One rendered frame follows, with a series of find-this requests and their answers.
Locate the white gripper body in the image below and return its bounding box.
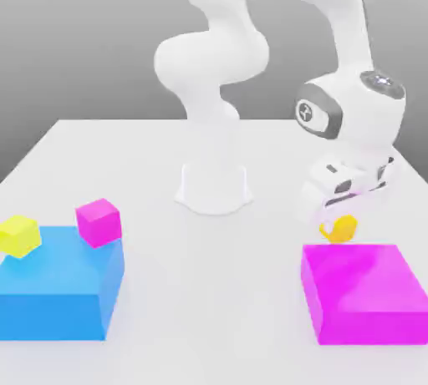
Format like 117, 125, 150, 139
313, 181, 390, 226

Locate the small yellow cube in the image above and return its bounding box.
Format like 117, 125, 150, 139
0, 215, 42, 260

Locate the large magenta box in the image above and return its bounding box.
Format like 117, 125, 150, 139
299, 243, 428, 347

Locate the large blue box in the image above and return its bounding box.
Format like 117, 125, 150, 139
0, 225, 125, 342

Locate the small orange cube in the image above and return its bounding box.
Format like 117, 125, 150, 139
318, 214, 359, 245

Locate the small magenta cube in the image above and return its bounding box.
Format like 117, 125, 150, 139
74, 197, 122, 250

